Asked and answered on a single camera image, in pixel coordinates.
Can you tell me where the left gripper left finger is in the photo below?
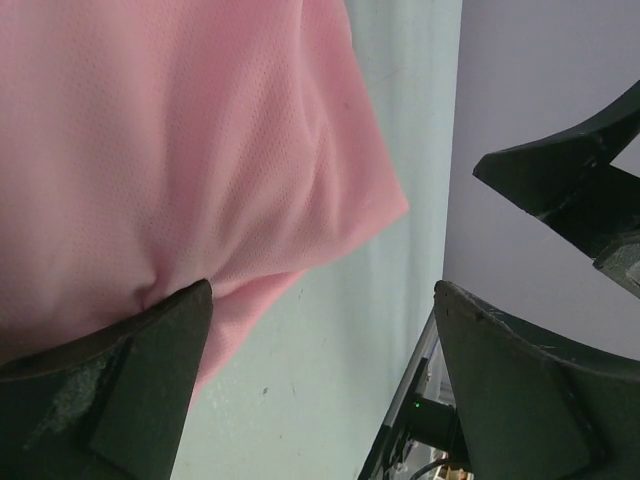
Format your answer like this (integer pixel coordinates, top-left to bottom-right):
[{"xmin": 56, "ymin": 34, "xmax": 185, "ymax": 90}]
[{"xmin": 1, "ymin": 280, "xmax": 213, "ymax": 479}]

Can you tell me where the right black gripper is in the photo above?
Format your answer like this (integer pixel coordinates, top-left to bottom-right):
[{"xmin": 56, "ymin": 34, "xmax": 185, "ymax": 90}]
[{"xmin": 473, "ymin": 84, "xmax": 639, "ymax": 295}]

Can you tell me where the aluminium rail frame right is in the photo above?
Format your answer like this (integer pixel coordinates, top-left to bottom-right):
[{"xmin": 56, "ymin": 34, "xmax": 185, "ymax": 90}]
[{"xmin": 358, "ymin": 309, "xmax": 443, "ymax": 479}]

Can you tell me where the pink t shirt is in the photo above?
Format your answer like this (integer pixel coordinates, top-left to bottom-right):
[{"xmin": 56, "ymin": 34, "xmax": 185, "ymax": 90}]
[{"xmin": 1, "ymin": 1, "xmax": 407, "ymax": 382}]

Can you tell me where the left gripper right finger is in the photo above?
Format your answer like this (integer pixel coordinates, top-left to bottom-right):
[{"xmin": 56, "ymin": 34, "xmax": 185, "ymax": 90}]
[{"xmin": 434, "ymin": 281, "xmax": 639, "ymax": 479}]

